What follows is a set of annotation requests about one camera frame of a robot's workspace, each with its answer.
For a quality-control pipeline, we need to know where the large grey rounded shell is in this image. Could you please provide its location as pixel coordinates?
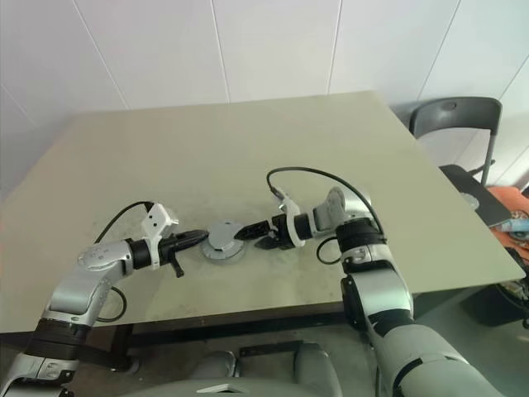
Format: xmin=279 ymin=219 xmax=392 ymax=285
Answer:
xmin=136 ymin=363 xmax=344 ymax=397

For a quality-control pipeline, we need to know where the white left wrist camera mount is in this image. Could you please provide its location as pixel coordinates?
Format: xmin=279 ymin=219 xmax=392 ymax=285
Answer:
xmin=140 ymin=201 xmax=181 ymax=270

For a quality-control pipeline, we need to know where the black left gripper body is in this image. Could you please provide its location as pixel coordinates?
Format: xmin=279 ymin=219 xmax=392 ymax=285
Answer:
xmin=159 ymin=231 xmax=186 ymax=279

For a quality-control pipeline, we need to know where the round grey motor lid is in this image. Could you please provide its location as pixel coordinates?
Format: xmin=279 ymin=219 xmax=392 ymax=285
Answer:
xmin=208 ymin=220 xmax=245 ymax=251

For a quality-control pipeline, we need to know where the grey folding chair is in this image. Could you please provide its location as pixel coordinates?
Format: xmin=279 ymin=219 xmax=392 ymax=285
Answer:
xmin=408 ymin=97 xmax=526 ymax=228

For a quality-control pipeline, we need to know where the grey rounded shape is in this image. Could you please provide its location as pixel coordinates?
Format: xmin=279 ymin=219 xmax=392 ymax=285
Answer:
xmin=292 ymin=342 xmax=336 ymax=371
xmin=197 ymin=350 xmax=237 ymax=378

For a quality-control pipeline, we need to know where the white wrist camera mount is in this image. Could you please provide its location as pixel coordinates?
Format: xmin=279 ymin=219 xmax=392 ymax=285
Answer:
xmin=270 ymin=188 xmax=310 ymax=246
xmin=140 ymin=201 xmax=181 ymax=270

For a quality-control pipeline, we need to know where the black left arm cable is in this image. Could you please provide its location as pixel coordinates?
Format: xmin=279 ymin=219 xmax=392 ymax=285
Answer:
xmin=93 ymin=201 xmax=153 ymax=324

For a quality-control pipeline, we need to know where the grey round motor housing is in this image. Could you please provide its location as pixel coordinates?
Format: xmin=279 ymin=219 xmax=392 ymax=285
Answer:
xmin=200 ymin=237 xmax=248 ymax=265

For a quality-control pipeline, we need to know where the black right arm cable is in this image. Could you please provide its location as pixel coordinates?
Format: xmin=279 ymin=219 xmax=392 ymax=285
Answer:
xmin=266 ymin=166 xmax=388 ymax=265

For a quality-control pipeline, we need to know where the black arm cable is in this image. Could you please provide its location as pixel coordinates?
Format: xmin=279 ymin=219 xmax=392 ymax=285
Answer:
xmin=93 ymin=201 xmax=153 ymax=324
xmin=266 ymin=166 xmax=388 ymax=265

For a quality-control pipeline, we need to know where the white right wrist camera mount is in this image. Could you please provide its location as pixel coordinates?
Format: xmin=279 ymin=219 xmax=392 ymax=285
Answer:
xmin=270 ymin=188 xmax=310 ymax=246

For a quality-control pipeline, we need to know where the black table frame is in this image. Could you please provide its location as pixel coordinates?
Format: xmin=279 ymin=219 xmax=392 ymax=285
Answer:
xmin=110 ymin=309 xmax=352 ymax=372

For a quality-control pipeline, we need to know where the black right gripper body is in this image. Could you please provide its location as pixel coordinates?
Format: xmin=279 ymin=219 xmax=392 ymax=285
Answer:
xmin=268 ymin=213 xmax=297 ymax=252

